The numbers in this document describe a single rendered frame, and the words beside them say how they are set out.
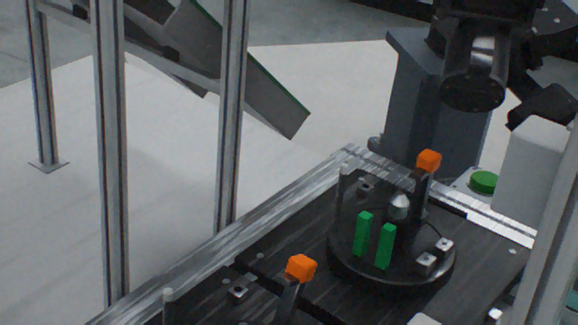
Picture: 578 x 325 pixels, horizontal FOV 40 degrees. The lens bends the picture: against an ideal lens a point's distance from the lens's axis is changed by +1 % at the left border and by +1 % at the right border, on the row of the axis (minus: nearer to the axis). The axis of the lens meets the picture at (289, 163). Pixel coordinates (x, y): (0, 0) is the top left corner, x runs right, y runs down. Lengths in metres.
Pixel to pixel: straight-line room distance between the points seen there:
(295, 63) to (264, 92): 0.57
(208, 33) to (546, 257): 0.43
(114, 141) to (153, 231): 0.33
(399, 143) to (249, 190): 0.23
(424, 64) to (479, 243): 0.28
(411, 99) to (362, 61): 0.42
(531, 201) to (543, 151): 0.04
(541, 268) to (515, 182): 0.06
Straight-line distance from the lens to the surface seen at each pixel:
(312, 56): 1.54
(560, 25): 0.84
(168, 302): 0.65
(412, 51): 1.12
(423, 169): 0.86
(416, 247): 0.86
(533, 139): 0.58
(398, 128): 1.18
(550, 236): 0.57
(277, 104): 0.96
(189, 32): 0.82
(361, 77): 1.48
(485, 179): 1.04
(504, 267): 0.90
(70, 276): 0.99
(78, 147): 1.22
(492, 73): 0.71
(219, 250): 0.87
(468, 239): 0.93
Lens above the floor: 1.51
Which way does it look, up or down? 33 degrees down
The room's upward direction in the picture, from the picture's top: 6 degrees clockwise
